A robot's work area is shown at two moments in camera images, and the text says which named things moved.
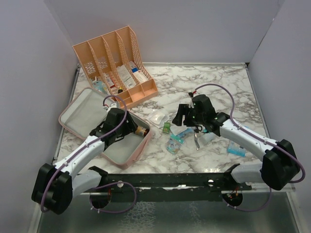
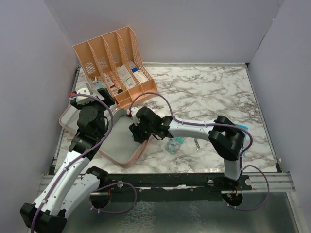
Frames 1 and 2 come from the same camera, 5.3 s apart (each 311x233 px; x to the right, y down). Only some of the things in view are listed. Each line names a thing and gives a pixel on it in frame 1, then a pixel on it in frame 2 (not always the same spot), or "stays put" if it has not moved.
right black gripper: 182,110 -> 134,128
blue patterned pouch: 99,85 stays put
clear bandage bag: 173,146 stays put
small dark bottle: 120,90 stays put
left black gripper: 130,126 -> 108,100
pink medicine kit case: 83,114 stays put
